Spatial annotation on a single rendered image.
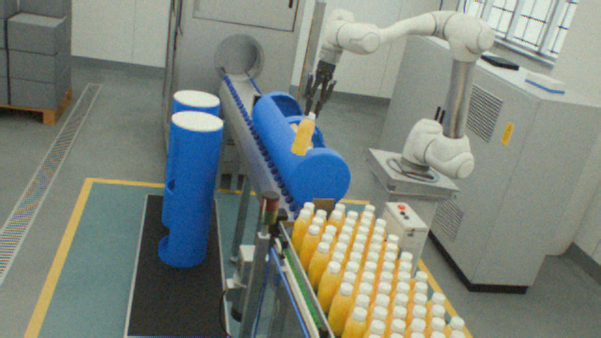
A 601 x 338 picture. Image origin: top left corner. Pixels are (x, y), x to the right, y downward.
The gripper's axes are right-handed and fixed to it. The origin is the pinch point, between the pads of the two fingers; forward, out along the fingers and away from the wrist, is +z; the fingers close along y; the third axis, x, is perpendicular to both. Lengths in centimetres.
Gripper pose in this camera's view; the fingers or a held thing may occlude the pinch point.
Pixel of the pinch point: (313, 108)
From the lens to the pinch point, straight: 223.7
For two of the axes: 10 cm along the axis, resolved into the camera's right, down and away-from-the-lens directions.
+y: -8.4, -1.4, -5.2
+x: 4.5, 3.6, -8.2
